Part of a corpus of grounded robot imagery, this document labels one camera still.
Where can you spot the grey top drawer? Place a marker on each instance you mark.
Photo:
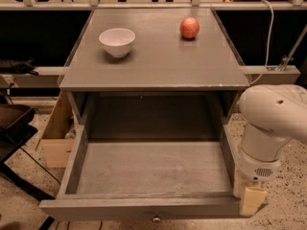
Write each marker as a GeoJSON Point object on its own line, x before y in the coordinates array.
{"type": "Point", "coordinates": [150, 181]}

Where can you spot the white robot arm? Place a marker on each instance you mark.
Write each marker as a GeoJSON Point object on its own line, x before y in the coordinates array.
{"type": "Point", "coordinates": [275, 115]}

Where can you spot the grey drawer cabinet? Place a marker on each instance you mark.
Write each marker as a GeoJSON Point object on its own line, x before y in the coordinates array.
{"type": "Point", "coordinates": [160, 90]}

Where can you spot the black cloth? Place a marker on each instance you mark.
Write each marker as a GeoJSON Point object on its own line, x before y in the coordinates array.
{"type": "Point", "coordinates": [11, 66]}

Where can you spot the red apple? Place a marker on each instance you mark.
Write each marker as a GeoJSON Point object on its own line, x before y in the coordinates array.
{"type": "Point", "coordinates": [189, 27]}

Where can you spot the wooden box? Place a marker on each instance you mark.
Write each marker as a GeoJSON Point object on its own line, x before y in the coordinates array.
{"type": "Point", "coordinates": [54, 141]}

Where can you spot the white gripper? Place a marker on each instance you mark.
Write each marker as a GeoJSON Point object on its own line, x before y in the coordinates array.
{"type": "Point", "coordinates": [257, 171]}

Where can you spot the white ceramic bowl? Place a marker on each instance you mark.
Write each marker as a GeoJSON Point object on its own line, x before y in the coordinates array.
{"type": "Point", "coordinates": [117, 41]}

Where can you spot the black metal stand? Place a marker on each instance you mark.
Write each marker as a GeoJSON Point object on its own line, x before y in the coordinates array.
{"type": "Point", "coordinates": [15, 132]}

